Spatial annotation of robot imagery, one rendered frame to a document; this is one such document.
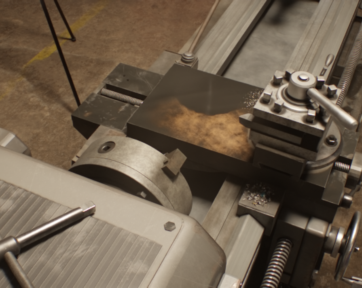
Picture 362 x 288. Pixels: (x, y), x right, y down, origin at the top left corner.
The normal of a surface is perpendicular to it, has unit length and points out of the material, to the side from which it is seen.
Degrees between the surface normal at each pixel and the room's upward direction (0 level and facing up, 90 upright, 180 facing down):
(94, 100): 0
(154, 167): 29
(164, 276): 23
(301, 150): 90
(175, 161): 40
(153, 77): 0
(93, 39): 0
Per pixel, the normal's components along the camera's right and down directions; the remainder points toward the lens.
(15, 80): 0.03, -0.73
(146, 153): 0.26, -0.62
